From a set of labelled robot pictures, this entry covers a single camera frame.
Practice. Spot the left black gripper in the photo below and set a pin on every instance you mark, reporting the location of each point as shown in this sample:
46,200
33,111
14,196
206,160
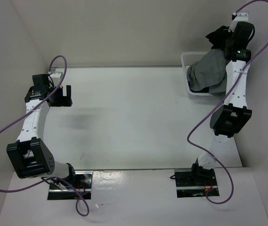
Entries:
64,100

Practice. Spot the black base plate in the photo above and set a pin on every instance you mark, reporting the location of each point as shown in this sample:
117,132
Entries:
59,190
188,187

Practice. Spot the white plastic laundry basket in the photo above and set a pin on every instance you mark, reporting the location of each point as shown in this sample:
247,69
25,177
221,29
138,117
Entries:
187,59

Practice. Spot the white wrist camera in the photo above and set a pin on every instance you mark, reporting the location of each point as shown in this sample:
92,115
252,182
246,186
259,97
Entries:
238,17
54,78

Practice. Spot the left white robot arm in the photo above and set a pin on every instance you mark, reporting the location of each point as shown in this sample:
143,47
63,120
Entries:
61,170

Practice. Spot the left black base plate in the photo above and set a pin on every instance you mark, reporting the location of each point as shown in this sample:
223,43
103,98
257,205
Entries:
59,190

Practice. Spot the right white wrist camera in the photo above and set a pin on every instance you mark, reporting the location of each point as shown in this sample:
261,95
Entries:
238,17

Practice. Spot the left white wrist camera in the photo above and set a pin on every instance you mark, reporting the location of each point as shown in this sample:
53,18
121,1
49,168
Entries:
54,78

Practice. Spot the black skirt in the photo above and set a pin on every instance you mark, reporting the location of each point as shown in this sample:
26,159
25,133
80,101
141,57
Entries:
218,37

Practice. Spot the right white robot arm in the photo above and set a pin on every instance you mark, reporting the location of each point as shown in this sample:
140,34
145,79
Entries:
231,116

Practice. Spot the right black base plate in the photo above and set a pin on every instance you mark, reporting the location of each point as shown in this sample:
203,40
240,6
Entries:
188,187

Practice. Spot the grey skirt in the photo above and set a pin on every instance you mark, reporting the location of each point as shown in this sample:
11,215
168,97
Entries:
209,73

